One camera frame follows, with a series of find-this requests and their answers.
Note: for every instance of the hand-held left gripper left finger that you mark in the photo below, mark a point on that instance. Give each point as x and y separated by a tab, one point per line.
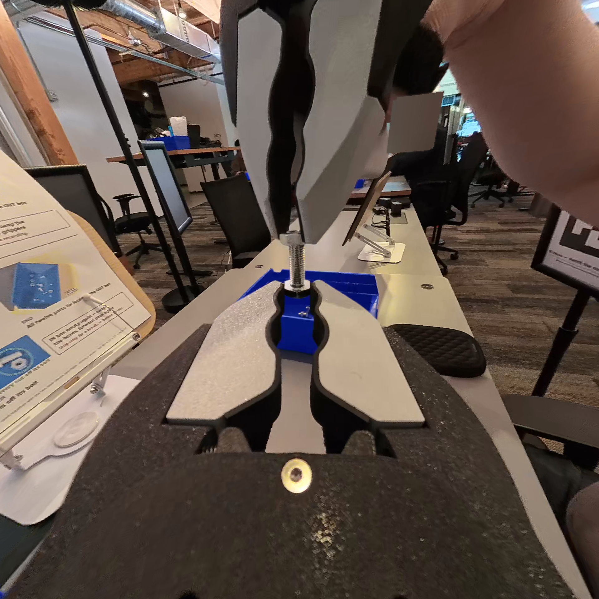
229	365

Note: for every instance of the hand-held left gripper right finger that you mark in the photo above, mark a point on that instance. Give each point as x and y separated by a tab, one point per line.
360	369

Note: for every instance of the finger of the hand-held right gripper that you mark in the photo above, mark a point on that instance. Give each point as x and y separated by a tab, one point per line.
341	117
252	117

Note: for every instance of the blue plastic parts bin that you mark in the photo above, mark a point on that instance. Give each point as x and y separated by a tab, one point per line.
299	334

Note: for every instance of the silver hex nut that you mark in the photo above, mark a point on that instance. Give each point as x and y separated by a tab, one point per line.
286	288

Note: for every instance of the long silver hex bolt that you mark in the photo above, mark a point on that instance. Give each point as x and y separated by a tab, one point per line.
296	262

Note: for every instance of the person's right forearm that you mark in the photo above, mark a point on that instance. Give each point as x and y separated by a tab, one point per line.
552	117

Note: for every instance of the person's right hand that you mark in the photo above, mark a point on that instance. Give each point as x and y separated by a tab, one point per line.
468	37

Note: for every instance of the white stack of containers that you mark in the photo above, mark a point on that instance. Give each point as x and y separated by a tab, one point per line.
178	126

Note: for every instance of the black wrist rest pad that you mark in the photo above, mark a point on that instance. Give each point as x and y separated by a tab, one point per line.
440	351

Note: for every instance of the blue storage bin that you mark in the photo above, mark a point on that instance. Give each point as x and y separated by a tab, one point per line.
169	143

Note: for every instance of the tilted board on white stand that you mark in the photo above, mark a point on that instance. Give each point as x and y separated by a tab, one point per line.
369	206

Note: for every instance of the wooden top office desk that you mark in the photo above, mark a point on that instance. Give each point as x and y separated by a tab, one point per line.
164	154

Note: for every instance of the wooden instruction board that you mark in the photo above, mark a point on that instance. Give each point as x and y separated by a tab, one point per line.
140	323

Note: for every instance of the black mesh office chair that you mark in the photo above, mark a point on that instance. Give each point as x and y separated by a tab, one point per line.
234	215

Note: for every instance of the black power adapter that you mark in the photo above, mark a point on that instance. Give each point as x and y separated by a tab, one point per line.
393	207

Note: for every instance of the black framed panel on stand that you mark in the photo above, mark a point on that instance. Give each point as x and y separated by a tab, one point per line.
166	187

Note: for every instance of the black office chair with armrests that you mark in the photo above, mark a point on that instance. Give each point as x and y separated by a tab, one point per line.
133	222

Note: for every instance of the printed instruction sheet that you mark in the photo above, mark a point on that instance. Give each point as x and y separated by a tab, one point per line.
56	290

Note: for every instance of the person's black office chair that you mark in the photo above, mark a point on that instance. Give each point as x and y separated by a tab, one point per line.
547	416

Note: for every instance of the black sign stand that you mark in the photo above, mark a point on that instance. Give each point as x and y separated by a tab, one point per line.
564	337

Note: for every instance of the white paper with outlines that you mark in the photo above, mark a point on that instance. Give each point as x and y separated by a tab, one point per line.
47	482

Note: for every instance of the framed black-white marker sign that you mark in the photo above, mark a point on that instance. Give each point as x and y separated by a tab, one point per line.
571	252

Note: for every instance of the silver ceiling duct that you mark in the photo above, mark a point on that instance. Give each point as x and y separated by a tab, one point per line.
187	37

